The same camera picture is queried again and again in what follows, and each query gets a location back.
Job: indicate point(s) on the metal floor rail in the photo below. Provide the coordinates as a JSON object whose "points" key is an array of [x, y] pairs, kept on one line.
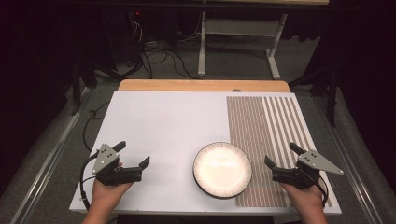
{"points": [[351, 161], [49, 161]]}

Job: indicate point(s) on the brown striped placemat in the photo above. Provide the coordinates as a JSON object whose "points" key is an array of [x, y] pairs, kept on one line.
{"points": [[249, 124]]}

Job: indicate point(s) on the person's right hand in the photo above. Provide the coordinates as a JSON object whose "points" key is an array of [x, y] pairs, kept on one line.
{"points": [[306, 197]]}

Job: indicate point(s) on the white metal desk frame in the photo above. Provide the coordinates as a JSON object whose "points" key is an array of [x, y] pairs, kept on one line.
{"points": [[239, 28]]}

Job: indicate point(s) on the person's left hand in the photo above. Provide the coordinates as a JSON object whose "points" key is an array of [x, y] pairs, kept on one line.
{"points": [[106, 193]]}

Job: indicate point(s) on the white table board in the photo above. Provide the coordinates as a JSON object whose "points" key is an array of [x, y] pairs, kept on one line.
{"points": [[168, 124]]}

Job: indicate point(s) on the dark stand leg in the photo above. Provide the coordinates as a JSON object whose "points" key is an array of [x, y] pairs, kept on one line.
{"points": [[332, 93], [76, 90]]}

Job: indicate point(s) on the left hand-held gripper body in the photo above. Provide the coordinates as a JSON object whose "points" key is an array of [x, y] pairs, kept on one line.
{"points": [[104, 158]]}

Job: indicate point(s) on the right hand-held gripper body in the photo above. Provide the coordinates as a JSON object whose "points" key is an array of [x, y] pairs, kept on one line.
{"points": [[314, 161]]}

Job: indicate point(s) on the white plate with dark rim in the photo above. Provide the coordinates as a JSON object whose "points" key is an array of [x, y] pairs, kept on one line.
{"points": [[222, 169]]}

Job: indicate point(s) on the black computer tower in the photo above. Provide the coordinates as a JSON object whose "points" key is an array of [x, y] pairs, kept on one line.
{"points": [[134, 34]]}

